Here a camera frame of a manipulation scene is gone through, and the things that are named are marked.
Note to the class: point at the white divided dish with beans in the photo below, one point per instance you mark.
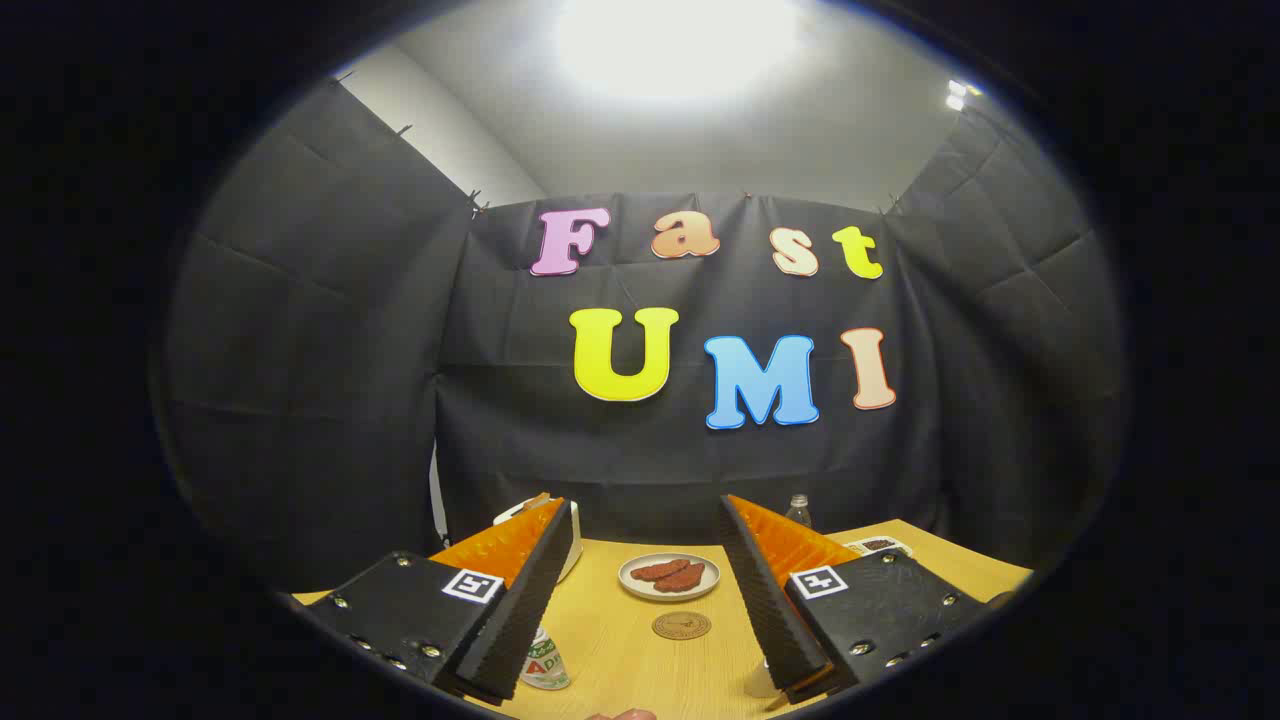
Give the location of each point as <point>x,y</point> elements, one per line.
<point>880,546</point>

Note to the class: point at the round cork coaster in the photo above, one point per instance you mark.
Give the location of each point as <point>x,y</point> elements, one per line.
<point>681,626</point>

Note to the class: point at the wooden table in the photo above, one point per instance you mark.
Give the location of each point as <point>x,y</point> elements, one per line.
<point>640,672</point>

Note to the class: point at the white toaster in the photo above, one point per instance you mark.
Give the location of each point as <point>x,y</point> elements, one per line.
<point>508,514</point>

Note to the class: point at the black backdrop cloth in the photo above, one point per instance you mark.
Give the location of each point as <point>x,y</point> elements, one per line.
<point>300,400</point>

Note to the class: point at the clear plastic water bottle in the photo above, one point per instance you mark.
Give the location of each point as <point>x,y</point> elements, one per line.
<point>799,512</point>

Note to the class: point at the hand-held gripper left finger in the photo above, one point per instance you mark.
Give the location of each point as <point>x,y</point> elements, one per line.
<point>520,610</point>

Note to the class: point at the red meat slice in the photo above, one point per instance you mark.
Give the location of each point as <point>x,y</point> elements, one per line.
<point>685,578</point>
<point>655,570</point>

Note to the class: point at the white juice bottle green label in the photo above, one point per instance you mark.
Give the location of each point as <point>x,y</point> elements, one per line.
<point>548,668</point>

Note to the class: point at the white round plate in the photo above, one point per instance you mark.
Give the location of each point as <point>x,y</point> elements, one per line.
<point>640,588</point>

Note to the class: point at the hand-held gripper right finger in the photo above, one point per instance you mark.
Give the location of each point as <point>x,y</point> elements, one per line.
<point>765,600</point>

